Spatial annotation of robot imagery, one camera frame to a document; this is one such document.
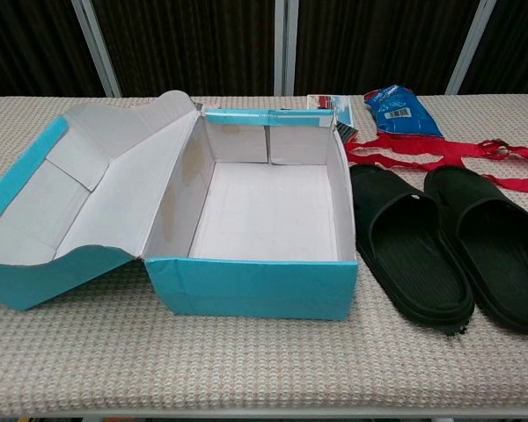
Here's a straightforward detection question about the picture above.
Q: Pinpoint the black rubber slipper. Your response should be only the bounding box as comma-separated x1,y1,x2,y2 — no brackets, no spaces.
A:
423,164,528,338
348,164,475,329

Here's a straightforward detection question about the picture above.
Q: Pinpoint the light blue shoe box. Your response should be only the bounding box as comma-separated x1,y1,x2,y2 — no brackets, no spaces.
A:
0,90,359,318

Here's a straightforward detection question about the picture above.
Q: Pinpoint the beige cloth-covered table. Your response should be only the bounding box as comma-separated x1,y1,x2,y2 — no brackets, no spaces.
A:
0,94,528,412

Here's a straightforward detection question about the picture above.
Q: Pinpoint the grey knitted work glove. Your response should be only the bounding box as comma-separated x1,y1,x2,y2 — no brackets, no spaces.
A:
336,122,358,144

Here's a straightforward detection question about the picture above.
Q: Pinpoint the white red printed card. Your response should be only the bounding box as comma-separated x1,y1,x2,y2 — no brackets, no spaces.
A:
306,93,356,133

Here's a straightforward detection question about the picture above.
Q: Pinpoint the blue snack packet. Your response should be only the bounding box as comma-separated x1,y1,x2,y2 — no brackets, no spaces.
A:
363,84,444,137

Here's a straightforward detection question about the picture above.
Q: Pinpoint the white metal partition post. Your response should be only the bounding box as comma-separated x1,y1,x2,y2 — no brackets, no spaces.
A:
274,0,298,98
70,0,122,98
444,0,495,96

